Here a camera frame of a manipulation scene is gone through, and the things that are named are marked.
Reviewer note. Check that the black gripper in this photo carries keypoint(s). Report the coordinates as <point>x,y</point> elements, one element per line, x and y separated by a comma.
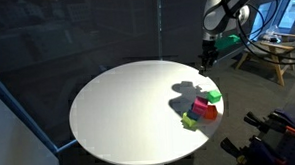
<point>209,55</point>

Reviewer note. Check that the green block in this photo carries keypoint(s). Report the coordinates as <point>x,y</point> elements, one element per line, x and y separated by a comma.
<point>214,96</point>

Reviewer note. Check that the wooden chair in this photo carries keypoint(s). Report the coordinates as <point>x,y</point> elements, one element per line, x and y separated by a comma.
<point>273,54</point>

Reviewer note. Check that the white round table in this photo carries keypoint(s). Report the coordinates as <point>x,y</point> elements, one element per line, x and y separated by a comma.
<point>131,114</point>

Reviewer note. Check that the orange block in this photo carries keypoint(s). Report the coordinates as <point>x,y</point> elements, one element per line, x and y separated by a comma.
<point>211,112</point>

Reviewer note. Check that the magenta block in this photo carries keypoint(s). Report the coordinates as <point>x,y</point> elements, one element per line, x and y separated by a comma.
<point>200,105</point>

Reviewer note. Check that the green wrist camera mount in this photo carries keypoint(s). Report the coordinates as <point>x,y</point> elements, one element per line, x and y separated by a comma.
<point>225,42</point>

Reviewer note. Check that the black orange clamp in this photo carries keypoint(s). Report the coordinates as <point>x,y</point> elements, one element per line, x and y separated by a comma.
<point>277,120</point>

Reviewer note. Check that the yellow-green block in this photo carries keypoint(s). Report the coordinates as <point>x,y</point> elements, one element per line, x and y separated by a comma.
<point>190,122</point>

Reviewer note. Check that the black perforated board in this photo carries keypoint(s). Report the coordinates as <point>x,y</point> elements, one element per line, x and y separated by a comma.
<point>284,144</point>

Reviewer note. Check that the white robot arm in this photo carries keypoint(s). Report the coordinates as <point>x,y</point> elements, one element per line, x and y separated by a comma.
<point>219,16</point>

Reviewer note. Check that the blue clamp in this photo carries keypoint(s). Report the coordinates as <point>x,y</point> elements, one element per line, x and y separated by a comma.
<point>257,152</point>

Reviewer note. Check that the blue block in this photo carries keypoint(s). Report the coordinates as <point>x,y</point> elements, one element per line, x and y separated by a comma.
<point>192,115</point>

